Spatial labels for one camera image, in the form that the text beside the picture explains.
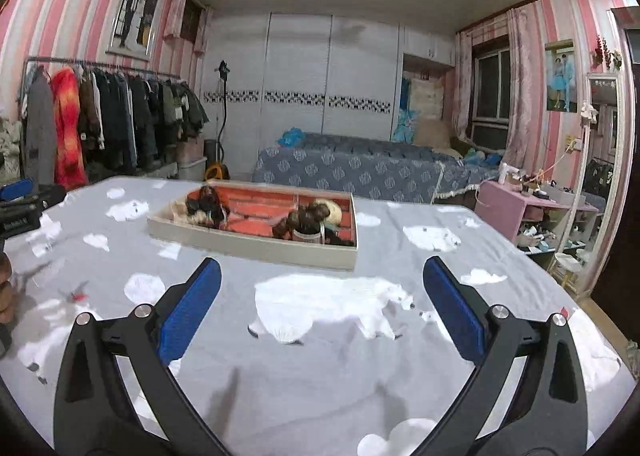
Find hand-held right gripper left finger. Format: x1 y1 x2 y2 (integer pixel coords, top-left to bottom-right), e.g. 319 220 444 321
52 257 236 456

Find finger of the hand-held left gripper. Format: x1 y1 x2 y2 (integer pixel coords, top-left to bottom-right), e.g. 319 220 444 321
0 179 35 202

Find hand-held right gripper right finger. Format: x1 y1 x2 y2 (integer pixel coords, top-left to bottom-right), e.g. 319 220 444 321
407 256 592 456

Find shallow tray with brick lining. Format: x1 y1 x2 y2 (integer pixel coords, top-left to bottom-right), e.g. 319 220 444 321
146 187 360 271

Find dark brown hair accessory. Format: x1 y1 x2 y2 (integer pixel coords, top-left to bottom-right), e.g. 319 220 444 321
184 186 231 230

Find person's left hand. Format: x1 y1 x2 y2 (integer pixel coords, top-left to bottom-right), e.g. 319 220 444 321
0 251 16 325

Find pink shelf table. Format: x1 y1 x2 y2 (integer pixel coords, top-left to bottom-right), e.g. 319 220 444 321
475 180 599 257

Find grey bear-print cloth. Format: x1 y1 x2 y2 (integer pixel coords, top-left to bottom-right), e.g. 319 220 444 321
0 175 636 456

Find row of hanging clothes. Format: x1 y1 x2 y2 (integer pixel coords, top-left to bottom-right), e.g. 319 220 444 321
22 64 210 190

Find white stool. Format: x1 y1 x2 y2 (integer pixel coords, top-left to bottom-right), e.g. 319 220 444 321
547 250 592 288

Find garment steamer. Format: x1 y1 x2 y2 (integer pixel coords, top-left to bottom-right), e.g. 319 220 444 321
204 60 232 181

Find plastic storage box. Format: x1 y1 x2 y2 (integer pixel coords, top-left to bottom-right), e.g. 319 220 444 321
176 136 207 180

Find metal clothes rack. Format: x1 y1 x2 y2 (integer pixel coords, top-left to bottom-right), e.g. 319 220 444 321
20 56 201 182

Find bed with blue patterned cover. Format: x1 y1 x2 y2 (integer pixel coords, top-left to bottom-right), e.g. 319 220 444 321
252 132 506 209

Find beige cushion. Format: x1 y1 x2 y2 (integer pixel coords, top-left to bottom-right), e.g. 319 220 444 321
415 119 454 150

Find hanging blue clothes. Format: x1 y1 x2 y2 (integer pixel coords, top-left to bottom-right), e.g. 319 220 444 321
392 79 416 142

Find framed wedding photo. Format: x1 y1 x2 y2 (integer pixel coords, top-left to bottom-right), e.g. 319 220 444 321
107 0 166 60

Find large window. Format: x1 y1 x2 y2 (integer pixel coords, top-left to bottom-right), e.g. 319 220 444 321
472 49 511 138

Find pink floral curtain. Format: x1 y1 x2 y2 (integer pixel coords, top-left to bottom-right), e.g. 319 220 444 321
505 6 547 173
452 31 476 142

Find white standing mirror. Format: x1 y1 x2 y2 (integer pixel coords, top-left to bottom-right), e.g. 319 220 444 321
547 71 634 298

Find small curtained window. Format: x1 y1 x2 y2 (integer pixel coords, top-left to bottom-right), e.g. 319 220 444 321
167 0 212 55

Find white wardrobe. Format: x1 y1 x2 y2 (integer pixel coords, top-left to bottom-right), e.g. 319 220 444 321
200 11 456 178

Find red artificial flowers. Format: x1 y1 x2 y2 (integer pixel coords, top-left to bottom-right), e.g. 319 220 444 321
592 35 624 72

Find wall poster of couple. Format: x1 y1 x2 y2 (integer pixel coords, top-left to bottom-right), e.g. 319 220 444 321
545 39 579 113

